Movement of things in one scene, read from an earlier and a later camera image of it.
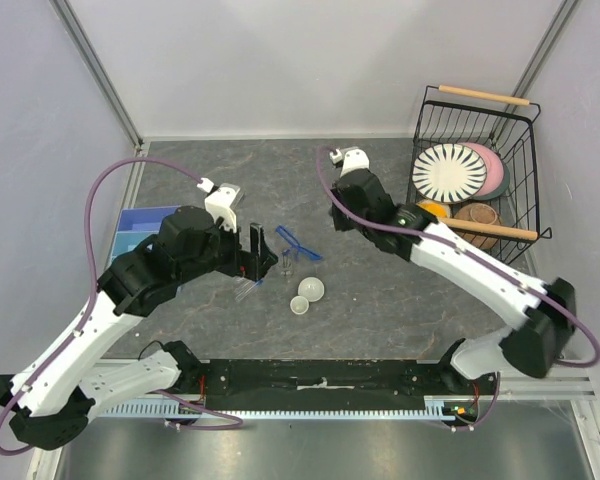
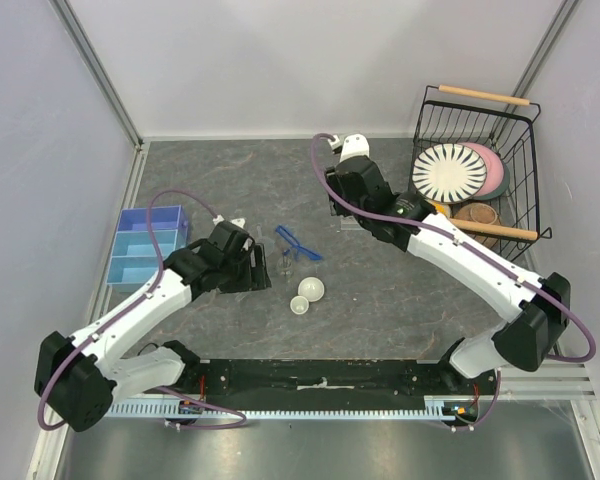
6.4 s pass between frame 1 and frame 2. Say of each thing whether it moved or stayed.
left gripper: moved
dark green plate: stayed
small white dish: stayed
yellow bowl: stayed
